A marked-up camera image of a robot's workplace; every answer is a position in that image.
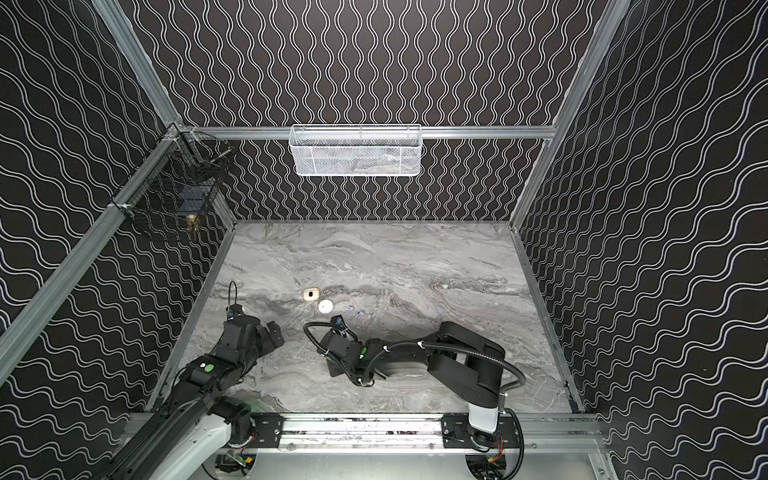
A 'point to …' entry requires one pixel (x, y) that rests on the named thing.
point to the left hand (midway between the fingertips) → (273, 334)
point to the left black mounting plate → (269, 427)
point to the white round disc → (325, 306)
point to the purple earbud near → (359, 314)
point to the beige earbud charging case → (311, 294)
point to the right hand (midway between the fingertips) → (337, 358)
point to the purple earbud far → (350, 308)
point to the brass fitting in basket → (191, 222)
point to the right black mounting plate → (456, 432)
